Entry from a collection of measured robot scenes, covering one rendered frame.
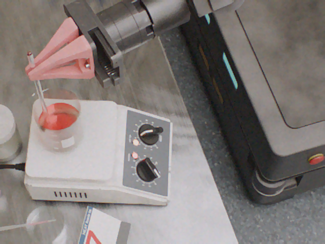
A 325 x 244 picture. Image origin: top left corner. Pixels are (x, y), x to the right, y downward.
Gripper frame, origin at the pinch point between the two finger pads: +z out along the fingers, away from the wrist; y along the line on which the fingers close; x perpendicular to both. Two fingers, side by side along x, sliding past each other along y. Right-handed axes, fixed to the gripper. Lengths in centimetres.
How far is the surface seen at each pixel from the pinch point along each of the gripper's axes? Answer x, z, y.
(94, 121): 17.2, -6.1, 1.1
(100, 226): 23.6, 0.0, 12.8
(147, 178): 21.0, -8.9, 10.8
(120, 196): 21.7, -4.4, 10.9
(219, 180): 101, -40, -8
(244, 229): 101, -38, 6
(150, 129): 19.4, -12.6, 5.1
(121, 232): 25.7, -2.4, 14.3
